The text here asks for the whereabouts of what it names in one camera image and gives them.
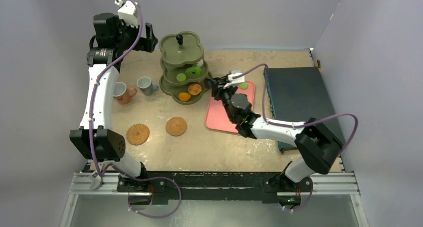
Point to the pink serving tray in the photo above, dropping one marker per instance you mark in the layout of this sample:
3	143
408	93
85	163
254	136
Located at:
216	116

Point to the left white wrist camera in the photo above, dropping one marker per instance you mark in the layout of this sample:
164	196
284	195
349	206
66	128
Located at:
128	12

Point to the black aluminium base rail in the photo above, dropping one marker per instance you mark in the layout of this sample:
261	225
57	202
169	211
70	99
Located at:
267	187

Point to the grey mug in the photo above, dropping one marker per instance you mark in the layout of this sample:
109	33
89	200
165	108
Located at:
146	86

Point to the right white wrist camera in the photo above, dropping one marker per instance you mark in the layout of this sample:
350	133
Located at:
234	78

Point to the left woven coaster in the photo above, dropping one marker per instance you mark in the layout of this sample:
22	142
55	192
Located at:
137	134

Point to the dark grey flat box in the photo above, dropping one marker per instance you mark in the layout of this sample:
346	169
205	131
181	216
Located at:
297	94

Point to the green macaron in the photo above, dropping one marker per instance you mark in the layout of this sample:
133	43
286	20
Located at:
243	86
181	77

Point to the yellow egg tart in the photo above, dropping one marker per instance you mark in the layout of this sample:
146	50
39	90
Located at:
184	96

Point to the orange mug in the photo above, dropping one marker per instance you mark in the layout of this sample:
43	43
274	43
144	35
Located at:
122	94

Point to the green three-tier stand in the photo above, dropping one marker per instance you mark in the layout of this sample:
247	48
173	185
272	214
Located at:
178	52

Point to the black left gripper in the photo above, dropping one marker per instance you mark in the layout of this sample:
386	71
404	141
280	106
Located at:
147	43

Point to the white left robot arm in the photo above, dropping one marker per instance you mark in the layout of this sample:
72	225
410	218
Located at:
115	36

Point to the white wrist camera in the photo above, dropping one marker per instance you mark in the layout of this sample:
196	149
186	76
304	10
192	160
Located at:
128	12
234	78

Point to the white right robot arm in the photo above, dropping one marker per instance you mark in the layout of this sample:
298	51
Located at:
318	146

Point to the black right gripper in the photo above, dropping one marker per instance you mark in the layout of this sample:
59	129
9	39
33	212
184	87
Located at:
217	88

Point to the paw print bun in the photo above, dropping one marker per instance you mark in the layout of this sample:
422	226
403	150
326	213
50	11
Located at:
194	89

